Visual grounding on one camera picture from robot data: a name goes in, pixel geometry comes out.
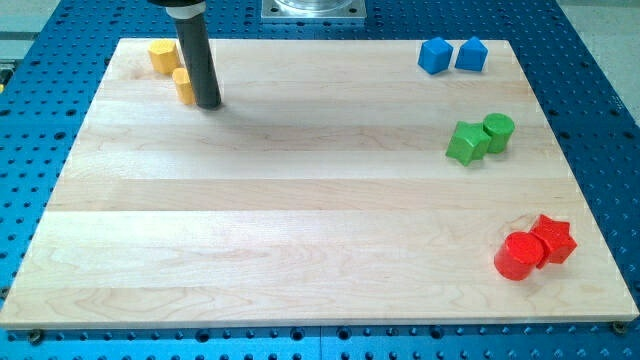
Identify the light wooden board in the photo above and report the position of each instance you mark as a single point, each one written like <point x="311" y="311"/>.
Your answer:
<point x="318" y="194"/>

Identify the green star block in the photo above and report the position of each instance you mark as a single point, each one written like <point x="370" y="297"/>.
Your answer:
<point x="468" y="142"/>

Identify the small yellow block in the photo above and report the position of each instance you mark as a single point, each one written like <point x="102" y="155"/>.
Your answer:
<point x="183" y="86"/>

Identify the blue cube block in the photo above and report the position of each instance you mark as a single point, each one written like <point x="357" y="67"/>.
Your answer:
<point x="435" y="55"/>

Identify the green cylinder block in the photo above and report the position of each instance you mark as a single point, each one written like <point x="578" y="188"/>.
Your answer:
<point x="499" y="127"/>

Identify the blue pentagon block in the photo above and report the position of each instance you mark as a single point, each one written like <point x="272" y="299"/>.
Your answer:
<point x="472" y="55"/>

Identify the yellow hexagon block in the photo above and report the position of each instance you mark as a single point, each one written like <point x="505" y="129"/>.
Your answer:
<point x="163" y="55"/>

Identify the red cylinder block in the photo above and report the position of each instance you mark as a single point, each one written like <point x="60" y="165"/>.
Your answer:
<point x="518" y="255"/>

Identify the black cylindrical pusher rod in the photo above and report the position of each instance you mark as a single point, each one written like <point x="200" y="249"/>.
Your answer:
<point x="188" y="17"/>

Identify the red star block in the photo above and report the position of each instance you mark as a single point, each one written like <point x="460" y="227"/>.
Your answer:
<point x="555" y="238"/>

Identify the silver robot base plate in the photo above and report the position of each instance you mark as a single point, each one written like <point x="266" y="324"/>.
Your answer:
<point x="313" y="9"/>

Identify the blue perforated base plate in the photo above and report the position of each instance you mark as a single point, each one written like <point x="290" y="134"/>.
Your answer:
<point x="580" y="58"/>

